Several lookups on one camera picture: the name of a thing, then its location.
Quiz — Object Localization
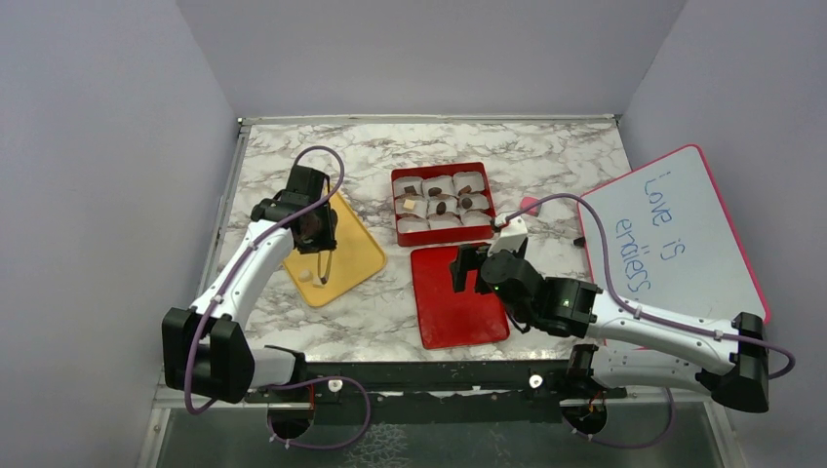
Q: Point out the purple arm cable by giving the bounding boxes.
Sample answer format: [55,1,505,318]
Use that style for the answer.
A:
[495,192,797,381]
[183,144,346,416]

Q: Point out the red chocolate box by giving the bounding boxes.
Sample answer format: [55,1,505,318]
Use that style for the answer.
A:
[390,162,495,247]

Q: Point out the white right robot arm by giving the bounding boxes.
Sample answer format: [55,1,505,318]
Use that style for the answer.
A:
[449,244,769,413]

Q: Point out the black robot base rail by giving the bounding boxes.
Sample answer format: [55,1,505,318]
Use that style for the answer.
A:
[244,345,626,425]

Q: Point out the pink whiteboard eraser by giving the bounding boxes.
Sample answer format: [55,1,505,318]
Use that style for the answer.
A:
[520,197,540,217]

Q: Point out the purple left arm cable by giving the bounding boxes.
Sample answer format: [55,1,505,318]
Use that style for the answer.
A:
[183,144,346,416]

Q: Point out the pink framed whiteboard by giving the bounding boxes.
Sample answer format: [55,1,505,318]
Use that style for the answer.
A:
[577,144,771,322]

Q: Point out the yellow plastic tray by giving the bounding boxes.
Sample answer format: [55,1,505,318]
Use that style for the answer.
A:
[283,193,386,307]

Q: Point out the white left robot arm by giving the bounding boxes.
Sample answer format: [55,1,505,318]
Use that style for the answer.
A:
[162,165,341,403]

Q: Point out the red box lid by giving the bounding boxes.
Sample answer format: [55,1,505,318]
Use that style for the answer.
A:
[411,246,510,350]

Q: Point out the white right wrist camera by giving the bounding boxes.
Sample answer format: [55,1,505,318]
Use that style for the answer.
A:
[488,214,528,256]

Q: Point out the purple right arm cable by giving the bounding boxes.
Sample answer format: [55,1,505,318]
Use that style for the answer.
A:
[495,192,797,381]

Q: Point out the white paper cup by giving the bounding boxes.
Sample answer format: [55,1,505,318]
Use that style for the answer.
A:
[457,193,491,214]
[460,211,492,226]
[427,196,458,217]
[422,175,456,198]
[394,196,429,218]
[453,172,487,196]
[397,216,430,234]
[428,214,462,230]
[392,176,423,198]

